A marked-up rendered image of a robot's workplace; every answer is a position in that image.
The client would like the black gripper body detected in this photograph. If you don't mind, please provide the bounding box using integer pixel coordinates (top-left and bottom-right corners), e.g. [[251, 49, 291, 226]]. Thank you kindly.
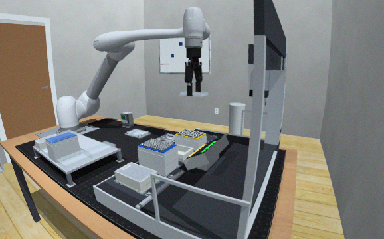
[[186, 48, 201, 68]]

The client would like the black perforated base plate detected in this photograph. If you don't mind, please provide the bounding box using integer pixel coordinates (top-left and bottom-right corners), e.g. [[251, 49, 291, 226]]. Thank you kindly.
[[15, 118, 286, 239]]

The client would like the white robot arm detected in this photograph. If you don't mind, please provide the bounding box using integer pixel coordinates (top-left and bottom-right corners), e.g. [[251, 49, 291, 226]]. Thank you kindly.
[[56, 7, 210, 133]]

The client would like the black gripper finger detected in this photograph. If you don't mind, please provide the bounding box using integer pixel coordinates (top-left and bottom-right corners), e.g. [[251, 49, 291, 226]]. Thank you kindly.
[[194, 62, 203, 92], [185, 61, 197, 96]]

